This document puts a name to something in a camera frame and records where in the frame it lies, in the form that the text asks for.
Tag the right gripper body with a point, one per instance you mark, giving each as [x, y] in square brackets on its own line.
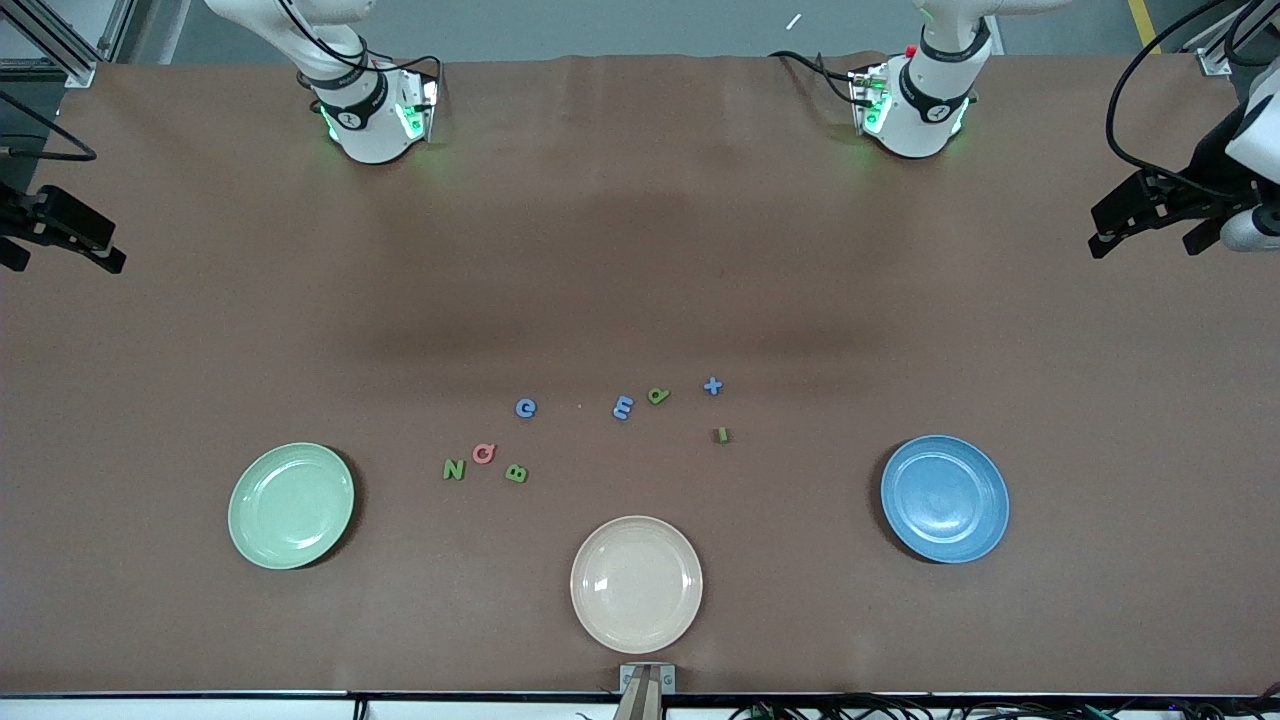
[12, 216]

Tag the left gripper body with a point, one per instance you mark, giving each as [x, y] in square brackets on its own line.
[1206, 166]

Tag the green letter N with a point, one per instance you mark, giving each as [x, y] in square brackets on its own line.
[454, 469]

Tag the pink letter Q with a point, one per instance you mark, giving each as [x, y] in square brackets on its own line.
[477, 452]

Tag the blue letter t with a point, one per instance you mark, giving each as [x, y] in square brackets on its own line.
[712, 386]

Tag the blue letter G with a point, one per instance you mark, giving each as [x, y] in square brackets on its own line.
[518, 408]

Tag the green letter B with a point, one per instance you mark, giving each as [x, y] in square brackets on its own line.
[511, 472]

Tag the green letter a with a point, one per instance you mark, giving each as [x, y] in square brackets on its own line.
[663, 397]

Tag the blue letter m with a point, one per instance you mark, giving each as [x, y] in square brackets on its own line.
[623, 408]

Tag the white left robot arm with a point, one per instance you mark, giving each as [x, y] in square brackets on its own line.
[915, 125]

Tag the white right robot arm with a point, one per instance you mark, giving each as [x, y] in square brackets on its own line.
[370, 130]

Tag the silver base connector plate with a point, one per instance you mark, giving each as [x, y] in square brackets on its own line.
[862, 100]
[425, 110]

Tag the blue plate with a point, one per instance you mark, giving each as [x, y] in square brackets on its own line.
[945, 498]

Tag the light green plate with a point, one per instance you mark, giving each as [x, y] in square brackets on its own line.
[291, 506]

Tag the brown table cover sheet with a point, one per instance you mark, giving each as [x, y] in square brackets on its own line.
[640, 250]

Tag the cream plate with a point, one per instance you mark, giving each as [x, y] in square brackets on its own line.
[636, 584]

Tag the aluminium frame post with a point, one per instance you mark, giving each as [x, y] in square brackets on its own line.
[1215, 62]
[50, 42]

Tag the white table edge rail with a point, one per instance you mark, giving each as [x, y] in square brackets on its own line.
[200, 710]

